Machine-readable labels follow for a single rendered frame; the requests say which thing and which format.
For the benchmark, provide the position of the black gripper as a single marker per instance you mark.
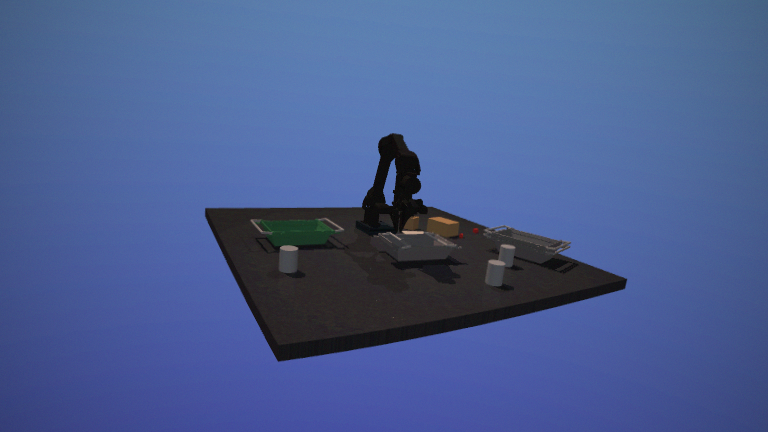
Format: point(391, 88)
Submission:
point(383, 208)

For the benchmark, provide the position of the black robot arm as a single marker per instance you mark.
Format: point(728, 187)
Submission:
point(407, 165)

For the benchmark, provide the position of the small brown open box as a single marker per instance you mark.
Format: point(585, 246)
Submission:
point(412, 223)

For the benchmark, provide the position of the grey cylinder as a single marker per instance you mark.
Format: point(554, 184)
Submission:
point(494, 274)
point(507, 254)
point(288, 262)

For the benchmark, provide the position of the brown rectangular box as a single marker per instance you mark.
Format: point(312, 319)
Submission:
point(443, 227)

